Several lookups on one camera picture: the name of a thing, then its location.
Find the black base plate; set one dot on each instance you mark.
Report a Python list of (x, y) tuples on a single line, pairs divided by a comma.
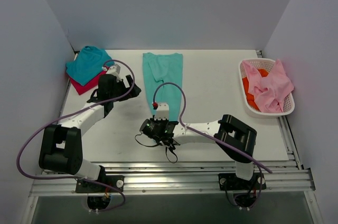
[(230, 182), (115, 181)]

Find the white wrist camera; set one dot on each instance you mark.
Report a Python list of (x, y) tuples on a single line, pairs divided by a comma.
[(113, 70), (162, 111)]

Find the folded teal t-shirt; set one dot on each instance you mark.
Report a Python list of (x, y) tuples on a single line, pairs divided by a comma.
[(87, 65)]

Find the pink t-shirt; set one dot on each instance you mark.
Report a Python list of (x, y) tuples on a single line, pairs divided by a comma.
[(269, 89)]

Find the folded red t-shirt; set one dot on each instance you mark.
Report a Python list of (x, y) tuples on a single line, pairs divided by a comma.
[(81, 89)]

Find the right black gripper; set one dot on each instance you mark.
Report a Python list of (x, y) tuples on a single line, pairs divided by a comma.
[(166, 139)]

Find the mint green t-shirt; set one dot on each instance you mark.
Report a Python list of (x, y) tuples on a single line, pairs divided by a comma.
[(159, 71)]

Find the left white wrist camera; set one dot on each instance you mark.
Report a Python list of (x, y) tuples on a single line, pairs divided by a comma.
[(113, 70)]

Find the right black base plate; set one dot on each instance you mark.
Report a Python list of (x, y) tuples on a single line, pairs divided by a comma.
[(230, 182)]

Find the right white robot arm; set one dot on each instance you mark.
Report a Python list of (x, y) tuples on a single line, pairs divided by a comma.
[(229, 130)]

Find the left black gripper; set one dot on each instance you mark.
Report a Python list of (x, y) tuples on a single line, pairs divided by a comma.
[(126, 86)]

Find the orange t-shirt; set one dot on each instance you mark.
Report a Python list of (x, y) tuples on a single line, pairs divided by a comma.
[(249, 97)]

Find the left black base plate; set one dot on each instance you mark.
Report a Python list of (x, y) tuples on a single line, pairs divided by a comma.
[(115, 181)]

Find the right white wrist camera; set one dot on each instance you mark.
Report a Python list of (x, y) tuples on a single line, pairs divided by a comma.
[(162, 111)]

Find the white plastic laundry basket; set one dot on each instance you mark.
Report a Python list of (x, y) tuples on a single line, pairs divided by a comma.
[(286, 107)]

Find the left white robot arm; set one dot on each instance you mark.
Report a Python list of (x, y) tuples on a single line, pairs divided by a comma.
[(61, 149)]

